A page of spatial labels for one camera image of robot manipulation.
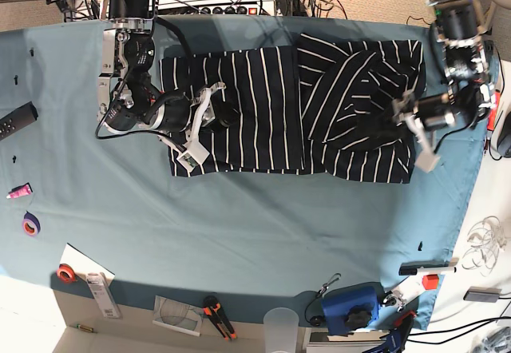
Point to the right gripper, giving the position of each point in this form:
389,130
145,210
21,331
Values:
207,112

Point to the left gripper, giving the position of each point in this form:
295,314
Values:
423,117

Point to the navy white striped t-shirt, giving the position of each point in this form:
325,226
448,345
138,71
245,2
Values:
317,106

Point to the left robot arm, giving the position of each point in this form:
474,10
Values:
459,26

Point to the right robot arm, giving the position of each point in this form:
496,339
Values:
129,103

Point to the black computer mouse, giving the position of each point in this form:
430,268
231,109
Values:
504,139

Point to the teal table cloth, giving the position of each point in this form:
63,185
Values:
257,240

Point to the white zip ties bundle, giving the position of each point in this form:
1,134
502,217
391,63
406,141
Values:
486,241

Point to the black remote control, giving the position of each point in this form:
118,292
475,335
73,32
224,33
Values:
18,119

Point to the black marker pen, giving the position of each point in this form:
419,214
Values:
417,269

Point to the small red block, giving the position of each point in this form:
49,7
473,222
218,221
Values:
430,282

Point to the pink tube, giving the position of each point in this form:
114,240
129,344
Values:
20,191

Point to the white paper sheet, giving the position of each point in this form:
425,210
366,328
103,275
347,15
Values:
83,265

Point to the purple tape roll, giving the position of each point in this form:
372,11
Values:
30,224

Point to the grey adapter box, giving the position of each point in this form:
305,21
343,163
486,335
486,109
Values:
481,295

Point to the orange tape roll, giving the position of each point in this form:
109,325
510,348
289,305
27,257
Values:
66,274

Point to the orange black cutter pliers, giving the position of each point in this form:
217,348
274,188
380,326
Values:
217,316

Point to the packaged item with barcode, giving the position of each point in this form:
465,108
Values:
100,289

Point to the clear plastic bag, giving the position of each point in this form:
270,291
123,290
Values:
176,316

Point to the blue clamp with black knob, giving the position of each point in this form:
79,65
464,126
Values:
348,311

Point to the frosted plastic cup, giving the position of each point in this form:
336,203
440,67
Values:
280,326

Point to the orange handled tool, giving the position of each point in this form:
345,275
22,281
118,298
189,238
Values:
493,112

